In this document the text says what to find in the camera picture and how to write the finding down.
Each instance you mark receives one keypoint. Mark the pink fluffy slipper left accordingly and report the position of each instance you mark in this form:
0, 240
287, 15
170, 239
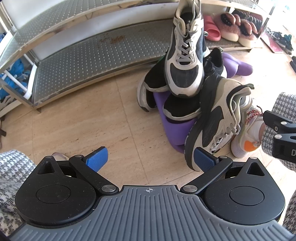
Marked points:
227, 25

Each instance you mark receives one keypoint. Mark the worn white sneaker red laces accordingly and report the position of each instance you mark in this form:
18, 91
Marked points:
250, 136

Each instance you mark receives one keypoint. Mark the pink fluffy slipper right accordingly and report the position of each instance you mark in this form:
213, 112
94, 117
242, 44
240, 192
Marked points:
248, 32

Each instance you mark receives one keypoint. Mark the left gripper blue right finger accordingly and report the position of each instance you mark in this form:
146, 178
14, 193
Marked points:
204, 160

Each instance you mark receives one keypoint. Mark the metal perforated shoe rack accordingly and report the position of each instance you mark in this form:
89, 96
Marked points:
85, 62

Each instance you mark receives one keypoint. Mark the pink slide slipper left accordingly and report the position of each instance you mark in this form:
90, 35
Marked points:
213, 33

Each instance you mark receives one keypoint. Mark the pink bathroom scale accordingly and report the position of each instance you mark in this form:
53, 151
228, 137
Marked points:
271, 44

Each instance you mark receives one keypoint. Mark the purple slide slipper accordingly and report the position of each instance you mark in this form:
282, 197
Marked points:
236, 67
175, 132

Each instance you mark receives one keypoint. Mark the black slippers on floor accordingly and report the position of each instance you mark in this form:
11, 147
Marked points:
293, 63

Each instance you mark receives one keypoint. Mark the black sneaker white sole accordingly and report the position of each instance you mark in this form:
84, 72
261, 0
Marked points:
153, 82

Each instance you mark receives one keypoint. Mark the houndstooth trouser leg left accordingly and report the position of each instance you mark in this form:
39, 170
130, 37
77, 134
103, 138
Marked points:
15, 168

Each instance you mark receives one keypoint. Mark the pink fluffy slipper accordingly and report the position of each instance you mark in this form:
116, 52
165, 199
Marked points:
227, 25
248, 32

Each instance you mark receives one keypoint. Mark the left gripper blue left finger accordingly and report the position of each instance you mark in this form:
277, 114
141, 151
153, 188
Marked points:
97, 159

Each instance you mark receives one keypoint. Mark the dark sneakers by scale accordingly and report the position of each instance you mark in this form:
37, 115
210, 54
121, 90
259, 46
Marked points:
284, 41

